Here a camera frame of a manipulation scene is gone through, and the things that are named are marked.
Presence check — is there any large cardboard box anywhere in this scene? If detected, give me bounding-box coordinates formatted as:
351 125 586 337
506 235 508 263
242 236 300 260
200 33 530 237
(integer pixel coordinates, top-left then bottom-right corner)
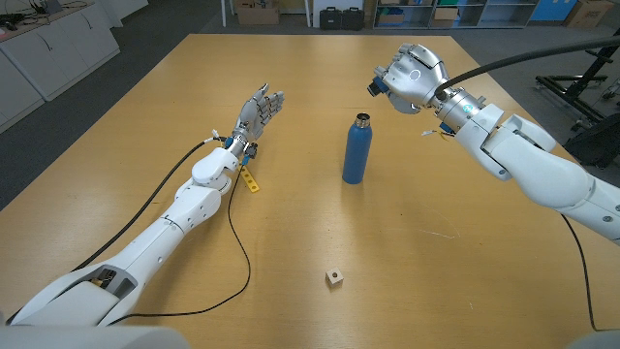
564 0 615 29

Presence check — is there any white cabinet row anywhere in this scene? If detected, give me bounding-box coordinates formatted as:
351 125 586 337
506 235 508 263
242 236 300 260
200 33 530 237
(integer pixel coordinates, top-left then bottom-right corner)
0 0 121 135

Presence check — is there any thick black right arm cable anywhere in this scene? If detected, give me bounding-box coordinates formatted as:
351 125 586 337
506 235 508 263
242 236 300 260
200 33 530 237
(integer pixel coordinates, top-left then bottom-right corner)
434 34 620 98

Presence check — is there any white table frame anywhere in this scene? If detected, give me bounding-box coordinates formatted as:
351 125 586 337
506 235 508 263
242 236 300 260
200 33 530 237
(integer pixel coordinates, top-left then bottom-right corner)
220 0 312 28

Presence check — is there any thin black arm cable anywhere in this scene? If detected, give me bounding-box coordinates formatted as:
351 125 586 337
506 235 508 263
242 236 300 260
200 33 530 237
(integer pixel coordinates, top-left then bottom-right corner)
560 212 600 333
108 164 252 325

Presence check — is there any small cardboard box in shelf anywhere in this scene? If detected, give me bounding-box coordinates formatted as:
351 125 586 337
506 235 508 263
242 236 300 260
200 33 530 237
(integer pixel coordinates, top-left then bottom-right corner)
432 7 460 29

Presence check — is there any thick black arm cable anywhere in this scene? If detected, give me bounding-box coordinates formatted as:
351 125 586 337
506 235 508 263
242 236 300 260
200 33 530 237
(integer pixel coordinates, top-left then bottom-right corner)
434 34 620 98
72 139 222 273

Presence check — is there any yellow perforated plastic strip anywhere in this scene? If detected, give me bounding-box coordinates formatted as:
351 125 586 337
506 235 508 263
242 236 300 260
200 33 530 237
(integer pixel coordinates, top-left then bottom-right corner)
240 165 261 194

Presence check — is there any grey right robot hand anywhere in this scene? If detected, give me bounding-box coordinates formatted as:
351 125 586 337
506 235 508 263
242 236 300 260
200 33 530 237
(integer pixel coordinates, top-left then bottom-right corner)
372 42 451 115

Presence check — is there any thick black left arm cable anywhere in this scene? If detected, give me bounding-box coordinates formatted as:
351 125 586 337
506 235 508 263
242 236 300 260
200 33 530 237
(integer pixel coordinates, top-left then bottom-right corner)
72 139 222 273

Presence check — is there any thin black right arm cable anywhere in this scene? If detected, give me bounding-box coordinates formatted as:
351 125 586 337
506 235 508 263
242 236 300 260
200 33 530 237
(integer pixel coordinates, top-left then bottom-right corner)
560 212 600 333

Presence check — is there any grey metal shelf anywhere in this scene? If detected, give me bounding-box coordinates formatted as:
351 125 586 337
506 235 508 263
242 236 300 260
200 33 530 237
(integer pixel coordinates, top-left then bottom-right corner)
372 0 540 30

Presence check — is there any white board behind cases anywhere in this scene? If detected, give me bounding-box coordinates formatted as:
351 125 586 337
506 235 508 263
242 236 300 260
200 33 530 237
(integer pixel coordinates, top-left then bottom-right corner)
312 0 365 29

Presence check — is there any cardboard box on floor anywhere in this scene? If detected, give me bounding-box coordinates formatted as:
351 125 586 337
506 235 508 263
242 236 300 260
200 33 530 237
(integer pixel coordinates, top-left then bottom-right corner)
235 4 281 26

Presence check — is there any black hard case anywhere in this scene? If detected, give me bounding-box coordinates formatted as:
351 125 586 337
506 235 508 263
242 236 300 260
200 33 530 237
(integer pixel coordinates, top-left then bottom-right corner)
341 6 365 31
319 6 343 31

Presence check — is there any blue panel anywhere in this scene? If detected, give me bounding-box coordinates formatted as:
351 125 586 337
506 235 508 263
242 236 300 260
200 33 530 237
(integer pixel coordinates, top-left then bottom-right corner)
530 0 577 22

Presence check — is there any blue metal bottle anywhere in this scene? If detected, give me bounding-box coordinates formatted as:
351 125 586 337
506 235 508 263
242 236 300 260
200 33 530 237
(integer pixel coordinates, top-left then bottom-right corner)
341 112 374 186

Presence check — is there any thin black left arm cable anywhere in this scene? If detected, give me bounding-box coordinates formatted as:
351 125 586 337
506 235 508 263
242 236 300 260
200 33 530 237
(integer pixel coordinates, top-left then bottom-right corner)
108 164 252 325

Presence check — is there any black cable clutter on cabinet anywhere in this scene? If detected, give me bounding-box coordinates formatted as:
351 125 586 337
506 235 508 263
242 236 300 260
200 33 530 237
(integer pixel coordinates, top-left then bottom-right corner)
0 12 31 33

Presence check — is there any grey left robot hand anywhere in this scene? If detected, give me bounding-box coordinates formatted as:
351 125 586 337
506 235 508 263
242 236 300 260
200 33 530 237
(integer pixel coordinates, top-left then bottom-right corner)
232 82 286 146

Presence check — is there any black metal stand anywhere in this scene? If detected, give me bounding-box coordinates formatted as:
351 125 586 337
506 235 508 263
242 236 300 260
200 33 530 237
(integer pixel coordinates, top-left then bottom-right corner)
535 28 620 132

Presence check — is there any blue bottle cap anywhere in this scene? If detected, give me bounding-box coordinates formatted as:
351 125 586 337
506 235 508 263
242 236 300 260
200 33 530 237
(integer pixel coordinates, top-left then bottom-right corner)
366 75 390 98

